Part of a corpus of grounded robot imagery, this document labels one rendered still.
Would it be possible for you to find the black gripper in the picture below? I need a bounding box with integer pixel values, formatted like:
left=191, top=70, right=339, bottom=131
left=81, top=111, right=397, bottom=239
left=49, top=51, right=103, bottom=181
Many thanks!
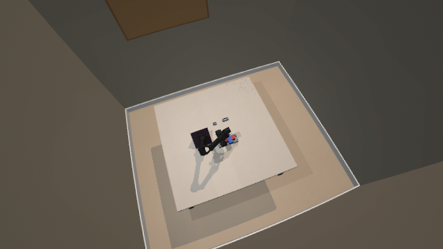
left=215, top=129, right=227, bottom=147

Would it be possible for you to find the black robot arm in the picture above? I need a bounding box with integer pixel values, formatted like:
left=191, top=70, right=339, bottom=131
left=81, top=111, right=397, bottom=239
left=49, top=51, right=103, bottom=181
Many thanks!
left=197, top=127, right=231, bottom=156

